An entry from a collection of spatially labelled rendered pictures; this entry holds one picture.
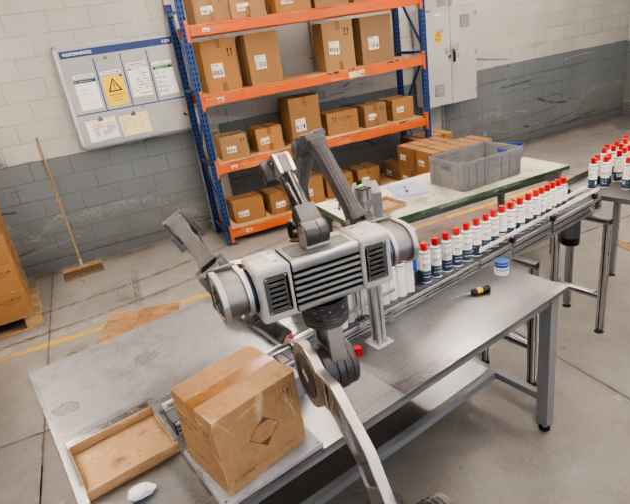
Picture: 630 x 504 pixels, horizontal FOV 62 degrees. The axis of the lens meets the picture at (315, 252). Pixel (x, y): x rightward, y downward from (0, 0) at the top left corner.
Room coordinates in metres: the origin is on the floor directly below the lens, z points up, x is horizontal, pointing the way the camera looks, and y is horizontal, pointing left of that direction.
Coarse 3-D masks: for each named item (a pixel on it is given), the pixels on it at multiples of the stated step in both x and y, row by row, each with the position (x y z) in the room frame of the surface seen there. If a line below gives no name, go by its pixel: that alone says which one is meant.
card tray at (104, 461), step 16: (144, 416) 1.58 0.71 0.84; (112, 432) 1.51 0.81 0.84; (128, 432) 1.51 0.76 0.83; (144, 432) 1.50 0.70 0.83; (160, 432) 1.48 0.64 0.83; (80, 448) 1.45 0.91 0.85; (96, 448) 1.45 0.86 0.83; (112, 448) 1.44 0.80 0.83; (128, 448) 1.43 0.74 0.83; (144, 448) 1.42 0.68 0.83; (160, 448) 1.40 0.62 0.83; (176, 448) 1.37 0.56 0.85; (80, 464) 1.39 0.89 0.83; (96, 464) 1.37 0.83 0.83; (112, 464) 1.36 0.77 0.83; (128, 464) 1.35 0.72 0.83; (144, 464) 1.31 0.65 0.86; (96, 480) 1.30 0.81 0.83; (112, 480) 1.26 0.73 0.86; (128, 480) 1.28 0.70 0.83; (96, 496) 1.23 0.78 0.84
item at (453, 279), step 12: (456, 276) 2.26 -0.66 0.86; (432, 288) 2.16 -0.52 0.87; (444, 288) 2.20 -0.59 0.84; (408, 300) 2.07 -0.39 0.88; (420, 300) 2.11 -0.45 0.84; (384, 312) 1.99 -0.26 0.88; (396, 312) 2.04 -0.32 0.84; (348, 336) 1.88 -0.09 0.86; (168, 408) 1.55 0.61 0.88; (168, 420) 1.52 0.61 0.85; (180, 432) 1.46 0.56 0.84
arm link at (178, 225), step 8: (176, 216) 1.70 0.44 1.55; (184, 216) 1.72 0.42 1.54; (168, 224) 1.68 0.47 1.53; (176, 224) 1.66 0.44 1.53; (184, 224) 1.65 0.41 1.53; (176, 232) 1.63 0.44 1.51; (184, 232) 1.61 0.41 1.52; (192, 232) 1.60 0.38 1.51; (184, 240) 1.57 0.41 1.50; (192, 240) 1.55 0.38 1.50; (192, 248) 1.52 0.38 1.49; (200, 248) 1.51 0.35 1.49; (200, 256) 1.47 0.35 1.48; (208, 256) 1.46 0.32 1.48; (216, 256) 1.46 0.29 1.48; (200, 264) 1.44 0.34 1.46; (208, 264) 1.44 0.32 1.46; (224, 264) 1.39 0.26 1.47; (200, 272) 1.43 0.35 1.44; (200, 280) 1.37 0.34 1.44
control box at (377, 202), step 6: (372, 180) 2.01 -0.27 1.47; (354, 186) 1.97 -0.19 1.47; (372, 186) 1.93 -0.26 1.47; (378, 186) 1.92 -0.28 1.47; (354, 192) 1.91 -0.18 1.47; (372, 192) 1.85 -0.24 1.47; (378, 192) 1.85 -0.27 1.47; (372, 198) 1.85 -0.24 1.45; (378, 198) 1.85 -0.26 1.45; (372, 204) 1.85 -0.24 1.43; (378, 204) 1.85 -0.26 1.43; (378, 210) 1.85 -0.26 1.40; (378, 216) 1.85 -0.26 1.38
